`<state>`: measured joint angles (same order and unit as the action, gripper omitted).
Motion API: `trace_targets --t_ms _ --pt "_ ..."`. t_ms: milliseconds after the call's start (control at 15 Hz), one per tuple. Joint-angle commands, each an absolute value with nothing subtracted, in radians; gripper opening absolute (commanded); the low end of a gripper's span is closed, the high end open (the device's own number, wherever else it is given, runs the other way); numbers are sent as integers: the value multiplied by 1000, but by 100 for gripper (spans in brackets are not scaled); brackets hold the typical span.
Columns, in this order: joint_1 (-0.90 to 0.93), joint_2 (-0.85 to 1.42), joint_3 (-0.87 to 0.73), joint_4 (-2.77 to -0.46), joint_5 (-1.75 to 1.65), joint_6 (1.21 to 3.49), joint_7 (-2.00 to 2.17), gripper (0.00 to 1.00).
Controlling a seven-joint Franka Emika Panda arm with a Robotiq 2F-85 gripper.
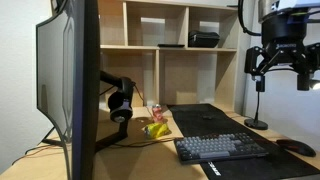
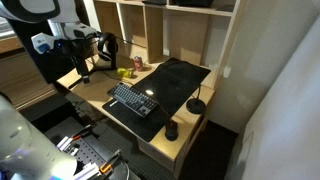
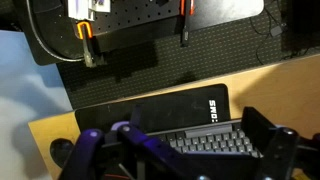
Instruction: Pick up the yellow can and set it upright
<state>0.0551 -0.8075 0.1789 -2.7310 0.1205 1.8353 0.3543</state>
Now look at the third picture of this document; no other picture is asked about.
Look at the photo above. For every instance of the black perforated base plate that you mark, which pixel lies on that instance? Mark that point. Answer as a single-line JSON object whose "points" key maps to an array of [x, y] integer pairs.
{"points": [[140, 16]]}

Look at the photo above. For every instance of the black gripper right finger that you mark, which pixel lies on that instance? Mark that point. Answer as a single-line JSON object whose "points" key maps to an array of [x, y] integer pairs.
{"points": [[276, 150]]}

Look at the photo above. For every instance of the white small box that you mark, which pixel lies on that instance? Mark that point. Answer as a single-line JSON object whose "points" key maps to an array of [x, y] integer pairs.
{"points": [[86, 8]]}

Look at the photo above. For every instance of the black mechanical keyboard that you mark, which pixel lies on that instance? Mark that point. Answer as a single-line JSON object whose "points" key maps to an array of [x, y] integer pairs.
{"points": [[206, 140]]}

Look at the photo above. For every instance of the black textured floor mat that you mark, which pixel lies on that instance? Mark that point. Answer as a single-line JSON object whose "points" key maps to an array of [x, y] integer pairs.
{"points": [[200, 56]]}

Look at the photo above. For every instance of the black computer mouse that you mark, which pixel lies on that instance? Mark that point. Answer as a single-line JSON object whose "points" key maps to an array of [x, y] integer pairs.
{"points": [[60, 151]]}

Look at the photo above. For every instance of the black desk mat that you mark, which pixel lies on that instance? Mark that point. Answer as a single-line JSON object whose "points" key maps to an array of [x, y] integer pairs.
{"points": [[173, 106]]}

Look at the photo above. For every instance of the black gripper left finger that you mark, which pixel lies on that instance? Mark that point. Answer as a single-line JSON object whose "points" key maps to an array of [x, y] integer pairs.
{"points": [[90, 150]]}

